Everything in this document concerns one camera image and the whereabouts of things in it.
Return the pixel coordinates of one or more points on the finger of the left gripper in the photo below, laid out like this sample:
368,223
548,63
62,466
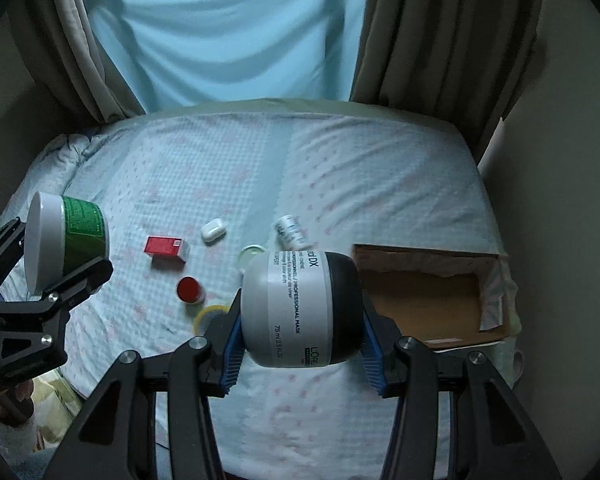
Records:
79,285
11,245

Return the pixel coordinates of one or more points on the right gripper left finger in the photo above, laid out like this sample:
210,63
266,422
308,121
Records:
114,435

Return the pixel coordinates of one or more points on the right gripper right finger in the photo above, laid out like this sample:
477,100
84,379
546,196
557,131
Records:
491,435

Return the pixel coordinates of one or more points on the green white jar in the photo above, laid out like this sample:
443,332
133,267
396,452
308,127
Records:
62,233

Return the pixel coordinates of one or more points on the red carton box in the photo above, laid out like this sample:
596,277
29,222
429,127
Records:
167,248

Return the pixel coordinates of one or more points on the red lid small jar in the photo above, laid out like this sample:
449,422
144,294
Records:
190,291

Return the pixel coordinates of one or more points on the yellow tape roll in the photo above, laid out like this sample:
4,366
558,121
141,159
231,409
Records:
205,316

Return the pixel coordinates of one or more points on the white earbuds case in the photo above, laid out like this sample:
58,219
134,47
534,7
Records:
212,231

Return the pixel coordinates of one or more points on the pale green lid jar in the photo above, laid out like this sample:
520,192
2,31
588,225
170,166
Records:
246,255

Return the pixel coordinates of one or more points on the white black hair mask jar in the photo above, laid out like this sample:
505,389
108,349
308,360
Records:
301,309

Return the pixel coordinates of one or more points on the white tube bottle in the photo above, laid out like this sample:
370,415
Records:
290,234

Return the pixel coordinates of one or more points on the person's left hand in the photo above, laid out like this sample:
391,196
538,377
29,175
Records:
16,406

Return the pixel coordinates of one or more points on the cardboard box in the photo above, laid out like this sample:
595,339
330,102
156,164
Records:
447,300

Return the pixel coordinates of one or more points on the grey curtain left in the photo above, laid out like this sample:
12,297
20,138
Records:
58,46

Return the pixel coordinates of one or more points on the light blue curtain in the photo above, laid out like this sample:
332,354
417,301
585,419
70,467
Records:
174,53

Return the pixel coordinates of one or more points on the brown curtain right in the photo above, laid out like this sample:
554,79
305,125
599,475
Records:
460,61

